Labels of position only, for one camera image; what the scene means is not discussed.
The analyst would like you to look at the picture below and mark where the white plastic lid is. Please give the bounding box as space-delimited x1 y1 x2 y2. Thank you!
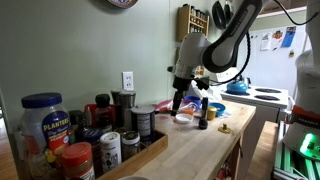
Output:
174 113 194 125

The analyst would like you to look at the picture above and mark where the pink plastic plate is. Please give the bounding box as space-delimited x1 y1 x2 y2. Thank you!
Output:
154 99 174 113

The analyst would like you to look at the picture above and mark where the clear plastic zip bag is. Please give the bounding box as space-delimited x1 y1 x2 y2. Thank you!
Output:
166 99 198 116

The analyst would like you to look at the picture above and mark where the colourful fridge paper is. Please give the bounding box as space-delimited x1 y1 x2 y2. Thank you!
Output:
271 29 284 51

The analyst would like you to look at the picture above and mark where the white wall outlet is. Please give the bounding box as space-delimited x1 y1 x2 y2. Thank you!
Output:
121 71 135 92

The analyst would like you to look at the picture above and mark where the dark bottle black cap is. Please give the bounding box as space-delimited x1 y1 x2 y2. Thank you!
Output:
94 93 114 134

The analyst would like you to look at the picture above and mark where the black labelled can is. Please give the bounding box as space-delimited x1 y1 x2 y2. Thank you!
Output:
130 105 156 144

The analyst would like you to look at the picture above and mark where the red lid spice jar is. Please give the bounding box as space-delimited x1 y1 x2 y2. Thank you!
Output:
60 142 96 180

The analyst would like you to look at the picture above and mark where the wooden spice rack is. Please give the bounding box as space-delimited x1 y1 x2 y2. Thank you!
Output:
176 4 210 43
195 65 206 76

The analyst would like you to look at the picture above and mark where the small dark bottle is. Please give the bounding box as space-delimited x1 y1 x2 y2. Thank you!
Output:
198 97 209 130

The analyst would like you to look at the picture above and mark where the glass jar dark lid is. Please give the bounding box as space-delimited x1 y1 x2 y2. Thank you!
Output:
120 130 141 163

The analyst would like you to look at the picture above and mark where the white kitchen stove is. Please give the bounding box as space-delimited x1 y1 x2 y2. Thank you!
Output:
218 84 290 180

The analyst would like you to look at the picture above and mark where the decorative round wall plate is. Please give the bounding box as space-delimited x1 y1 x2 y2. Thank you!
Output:
107 0 139 9

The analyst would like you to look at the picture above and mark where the Planters peanut jar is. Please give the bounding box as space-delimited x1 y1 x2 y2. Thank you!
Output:
19 92 71 178

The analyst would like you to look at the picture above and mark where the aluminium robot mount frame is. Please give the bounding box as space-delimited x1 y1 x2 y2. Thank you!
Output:
271 121 320 180

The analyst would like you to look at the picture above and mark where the dark jar black lid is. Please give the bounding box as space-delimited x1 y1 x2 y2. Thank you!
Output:
68 109 88 144

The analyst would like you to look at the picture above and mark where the wooden butcher block cart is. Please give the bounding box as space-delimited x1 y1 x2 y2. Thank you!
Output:
96 99 258 180

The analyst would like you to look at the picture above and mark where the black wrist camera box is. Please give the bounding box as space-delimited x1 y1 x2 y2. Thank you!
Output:
194 78 210 91

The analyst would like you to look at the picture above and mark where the small yellow lid jar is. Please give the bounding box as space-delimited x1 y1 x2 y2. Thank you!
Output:
206 105 218 122

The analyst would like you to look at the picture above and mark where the stainless steel shaker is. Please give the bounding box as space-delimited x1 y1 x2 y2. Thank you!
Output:
118 90 137 132

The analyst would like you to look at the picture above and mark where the white fridge paper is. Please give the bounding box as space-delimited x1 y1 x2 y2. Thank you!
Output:
260 32 272 52

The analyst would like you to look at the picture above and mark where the white spice shaker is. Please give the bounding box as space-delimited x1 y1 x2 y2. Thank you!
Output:
99 131 123 174

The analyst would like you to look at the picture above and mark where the blue fridge paper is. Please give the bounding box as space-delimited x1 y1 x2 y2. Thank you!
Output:
280 26 297 48

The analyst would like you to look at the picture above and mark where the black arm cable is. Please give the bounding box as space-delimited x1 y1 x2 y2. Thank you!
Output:
213 0 320 84

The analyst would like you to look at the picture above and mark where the clear plastic bowl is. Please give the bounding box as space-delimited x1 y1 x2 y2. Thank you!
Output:
155 114 178 134

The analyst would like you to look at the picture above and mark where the white refrigerator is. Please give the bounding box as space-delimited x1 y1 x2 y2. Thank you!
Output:
237 24 309 99

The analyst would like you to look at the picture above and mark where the black hanging pan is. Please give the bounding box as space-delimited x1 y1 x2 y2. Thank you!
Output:
211 0 228 30
223 0 234 24

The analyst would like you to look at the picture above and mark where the white crumpled cloth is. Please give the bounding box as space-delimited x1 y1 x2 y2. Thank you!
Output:
186 79 224 103

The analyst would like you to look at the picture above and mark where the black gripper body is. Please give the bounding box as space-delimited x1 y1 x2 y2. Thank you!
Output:
173 75 192 94

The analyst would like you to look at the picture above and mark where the blue lid jar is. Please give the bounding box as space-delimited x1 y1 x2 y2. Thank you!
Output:
82 129 103 178

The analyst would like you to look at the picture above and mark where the wooden tray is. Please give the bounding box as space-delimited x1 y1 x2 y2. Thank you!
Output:
96 129 169 180

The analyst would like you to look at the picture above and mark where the red container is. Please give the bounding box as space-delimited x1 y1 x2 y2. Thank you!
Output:
84 103 98 128

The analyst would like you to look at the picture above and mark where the brass knob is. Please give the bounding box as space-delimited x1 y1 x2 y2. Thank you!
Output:
218 123 233 135

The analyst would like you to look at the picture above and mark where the blue kettle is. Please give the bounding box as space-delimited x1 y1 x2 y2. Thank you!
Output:
226 75 250 95

